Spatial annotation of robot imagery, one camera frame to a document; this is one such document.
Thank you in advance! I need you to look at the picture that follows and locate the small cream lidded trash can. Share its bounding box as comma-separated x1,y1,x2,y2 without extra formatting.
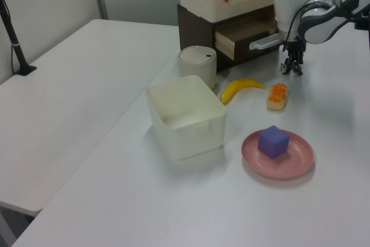
177,45,219,90

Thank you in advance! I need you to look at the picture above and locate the black camera stand pole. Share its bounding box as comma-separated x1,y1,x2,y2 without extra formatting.
0,0,38,76

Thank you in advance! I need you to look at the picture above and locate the wooden drawer with white handle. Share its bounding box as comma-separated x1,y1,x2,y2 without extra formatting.
214,17,286,61

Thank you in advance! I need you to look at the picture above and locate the orange glazed toy bread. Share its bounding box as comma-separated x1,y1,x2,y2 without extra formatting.
265,83,290,111

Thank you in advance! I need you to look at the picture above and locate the pink plastic plate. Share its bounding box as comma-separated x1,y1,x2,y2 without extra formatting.
241,129,315,180

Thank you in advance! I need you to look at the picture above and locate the dark wood drawer cabinet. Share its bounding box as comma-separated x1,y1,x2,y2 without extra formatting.
176,3,286,73

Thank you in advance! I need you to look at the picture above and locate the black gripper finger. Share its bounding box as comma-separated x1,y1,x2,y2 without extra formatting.
284,55,294,76
294,56,305,77

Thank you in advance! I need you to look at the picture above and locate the purple foam cube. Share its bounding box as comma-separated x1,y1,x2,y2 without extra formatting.
257,125,290,160

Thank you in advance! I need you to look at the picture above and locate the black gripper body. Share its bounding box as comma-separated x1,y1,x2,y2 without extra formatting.
282,36,308,58

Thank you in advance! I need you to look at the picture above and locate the white plastic open bin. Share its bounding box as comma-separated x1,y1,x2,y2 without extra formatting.
145,75,227,161

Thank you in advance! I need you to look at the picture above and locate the small panda toy figure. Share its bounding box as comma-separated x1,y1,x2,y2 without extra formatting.
278,58,292,75

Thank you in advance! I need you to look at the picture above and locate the yellow toy banana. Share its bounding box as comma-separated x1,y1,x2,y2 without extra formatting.
220,78,266,105

